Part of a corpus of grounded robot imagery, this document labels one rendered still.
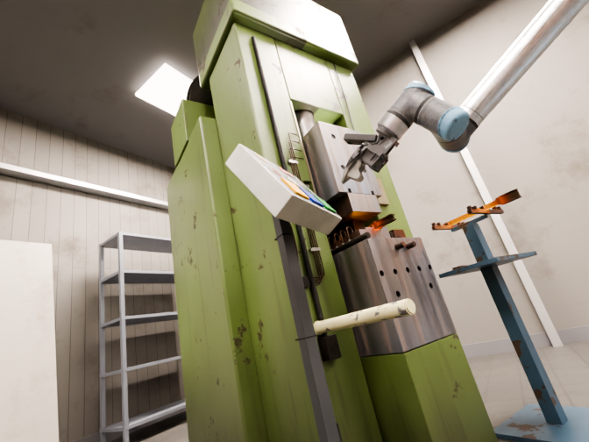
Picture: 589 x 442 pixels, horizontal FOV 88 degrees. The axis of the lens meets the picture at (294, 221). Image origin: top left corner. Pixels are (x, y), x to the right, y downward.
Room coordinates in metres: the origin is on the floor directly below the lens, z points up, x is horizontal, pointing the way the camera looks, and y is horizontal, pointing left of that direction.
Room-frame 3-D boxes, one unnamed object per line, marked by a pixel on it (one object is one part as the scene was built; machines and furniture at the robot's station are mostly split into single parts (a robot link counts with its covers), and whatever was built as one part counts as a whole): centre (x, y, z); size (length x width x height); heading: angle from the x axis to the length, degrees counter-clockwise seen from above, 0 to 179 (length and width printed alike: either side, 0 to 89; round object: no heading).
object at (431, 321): (1.57, -0.26, 0.69); 0.56 x 0.38 x 0.45; 38
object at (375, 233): (1.53, -0.22, 0.96); 0.42 x 0.20 x 0.09; 38
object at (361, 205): (1.53, -0.22, 1.12); 0.42 x 0.20 x 0.10; 38
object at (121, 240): (3.68, 1.86, 1.04); 1.09 x 0.46 x 2.09; 150
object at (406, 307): (1.08, -0.13, 0.62); 0.44 x 0.05 x 0.05; 38
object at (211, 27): (1.69, -0.15, 2.60); 0.99 x 0.60 x 0.60; 128
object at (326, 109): (1.68, -0.16, 2.06); 0.44 x 0.41 x 0.47; 38
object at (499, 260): (1.62, -0.91, 0.73); 0.40 x 0.30 x 0.02; 124
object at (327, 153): (1.56, -0.25, 1.36); 0.42 x 0.39 x 0.40; 38
